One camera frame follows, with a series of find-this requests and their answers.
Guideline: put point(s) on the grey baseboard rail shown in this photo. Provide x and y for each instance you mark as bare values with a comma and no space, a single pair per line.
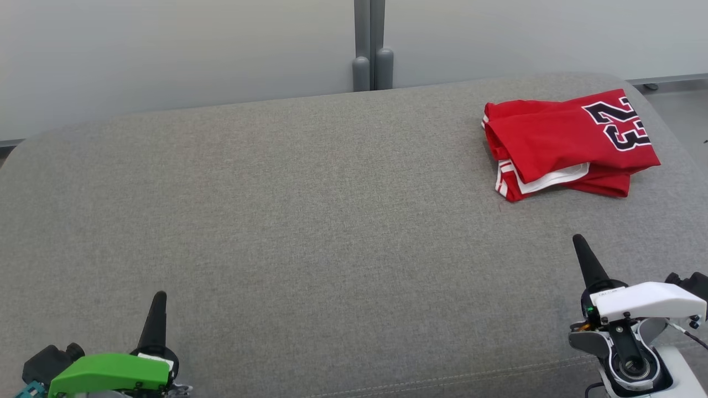
669,79
10,142

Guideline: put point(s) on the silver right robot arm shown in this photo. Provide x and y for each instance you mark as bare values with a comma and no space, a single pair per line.
630,359

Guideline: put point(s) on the red jersey with white sleeves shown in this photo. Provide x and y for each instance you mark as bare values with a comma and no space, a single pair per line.
553,138

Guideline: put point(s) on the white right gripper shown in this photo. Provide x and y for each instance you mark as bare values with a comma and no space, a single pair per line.
647,301

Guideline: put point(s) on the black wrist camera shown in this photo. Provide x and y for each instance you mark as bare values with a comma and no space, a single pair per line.
694,283
47,362

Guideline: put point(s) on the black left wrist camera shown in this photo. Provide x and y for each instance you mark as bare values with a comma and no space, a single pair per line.
47,362

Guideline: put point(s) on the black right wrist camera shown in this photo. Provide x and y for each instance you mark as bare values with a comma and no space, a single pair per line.
694,283

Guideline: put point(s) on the grey fabric sofa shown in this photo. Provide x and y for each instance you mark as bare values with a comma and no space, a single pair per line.
332,232

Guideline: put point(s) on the red shorts with white stripe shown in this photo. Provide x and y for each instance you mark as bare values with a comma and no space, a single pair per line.
608,186

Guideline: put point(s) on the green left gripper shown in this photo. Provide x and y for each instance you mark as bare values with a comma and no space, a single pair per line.
110,373

